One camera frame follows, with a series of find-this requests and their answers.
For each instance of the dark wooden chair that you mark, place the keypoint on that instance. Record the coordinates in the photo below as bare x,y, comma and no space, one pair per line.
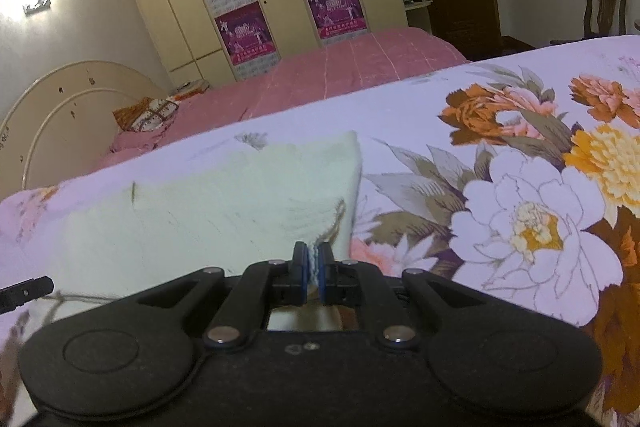
602,2

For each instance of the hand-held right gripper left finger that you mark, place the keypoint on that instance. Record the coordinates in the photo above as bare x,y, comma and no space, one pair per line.
300,274

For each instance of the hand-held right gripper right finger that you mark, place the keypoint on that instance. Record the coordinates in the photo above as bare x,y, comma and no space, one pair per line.
324,274

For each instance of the orange patterned pillow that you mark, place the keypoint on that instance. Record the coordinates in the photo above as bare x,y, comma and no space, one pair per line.
147,113

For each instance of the cream knit garment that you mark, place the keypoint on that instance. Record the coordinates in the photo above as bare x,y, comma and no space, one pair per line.
200,202

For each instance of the pink checked bedspread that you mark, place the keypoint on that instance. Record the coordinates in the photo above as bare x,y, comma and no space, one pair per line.
325,72

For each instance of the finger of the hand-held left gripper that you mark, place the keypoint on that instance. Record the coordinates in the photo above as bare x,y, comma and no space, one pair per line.
25,292

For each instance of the floral printed bedsheet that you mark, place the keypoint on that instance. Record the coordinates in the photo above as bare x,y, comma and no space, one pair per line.
450,147

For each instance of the cream curved headboard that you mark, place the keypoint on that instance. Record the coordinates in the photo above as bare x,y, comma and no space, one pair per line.
65,107

